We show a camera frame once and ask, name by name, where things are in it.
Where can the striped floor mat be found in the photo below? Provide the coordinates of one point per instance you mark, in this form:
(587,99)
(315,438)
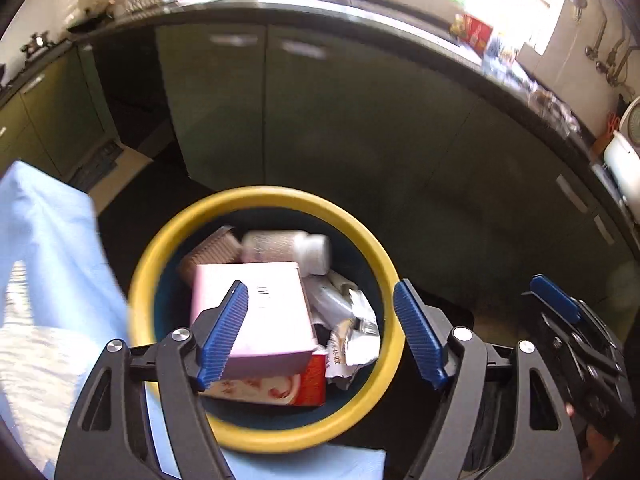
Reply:
(95,165)

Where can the red snack packet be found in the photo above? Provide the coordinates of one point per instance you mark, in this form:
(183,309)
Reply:
(472,35)

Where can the yellow rim trash bin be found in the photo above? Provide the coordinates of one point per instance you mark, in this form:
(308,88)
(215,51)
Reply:
(260,197)

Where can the white tube wrapper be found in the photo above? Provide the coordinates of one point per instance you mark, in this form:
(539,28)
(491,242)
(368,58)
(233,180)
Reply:
(340,350)

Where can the clear plastic bottle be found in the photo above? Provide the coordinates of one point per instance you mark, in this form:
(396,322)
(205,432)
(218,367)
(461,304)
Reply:
(280,247)

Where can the wall water pipes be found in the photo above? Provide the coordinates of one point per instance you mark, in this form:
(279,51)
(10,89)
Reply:
(607,55)

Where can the white rice cooker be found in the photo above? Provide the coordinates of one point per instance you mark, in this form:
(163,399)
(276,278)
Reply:
(622,150)

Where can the black kitchen countertop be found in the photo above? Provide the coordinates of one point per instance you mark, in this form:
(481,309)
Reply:
(300,2)

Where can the brown paper cup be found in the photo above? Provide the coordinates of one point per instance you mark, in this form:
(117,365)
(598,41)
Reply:
(215,252)

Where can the black gas stove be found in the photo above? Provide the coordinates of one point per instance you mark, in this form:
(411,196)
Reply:
(37,42)

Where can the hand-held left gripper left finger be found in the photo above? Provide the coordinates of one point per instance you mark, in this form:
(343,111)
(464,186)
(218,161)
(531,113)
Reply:
(225,330)

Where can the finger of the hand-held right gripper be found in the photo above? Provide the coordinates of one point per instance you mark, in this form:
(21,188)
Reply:
(555,296)

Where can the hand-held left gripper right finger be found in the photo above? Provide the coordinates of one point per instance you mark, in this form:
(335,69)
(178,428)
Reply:
(417,330)

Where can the pink cardboard box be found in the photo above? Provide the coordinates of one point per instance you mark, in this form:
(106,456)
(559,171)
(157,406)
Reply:
(270,310)

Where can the blue star print tablecloth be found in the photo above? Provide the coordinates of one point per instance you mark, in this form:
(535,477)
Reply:
(40,260)

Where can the clear plastic cup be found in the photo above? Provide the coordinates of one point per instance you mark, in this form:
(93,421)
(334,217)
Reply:
(327,300)

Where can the red and white packet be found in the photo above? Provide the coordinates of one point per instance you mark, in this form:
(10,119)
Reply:
(310,380)

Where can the person's right hand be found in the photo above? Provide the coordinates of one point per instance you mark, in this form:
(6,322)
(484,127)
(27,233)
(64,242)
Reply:
(602,455)

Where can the green base cabinets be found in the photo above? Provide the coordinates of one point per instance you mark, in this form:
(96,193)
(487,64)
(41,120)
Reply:
(325,120)

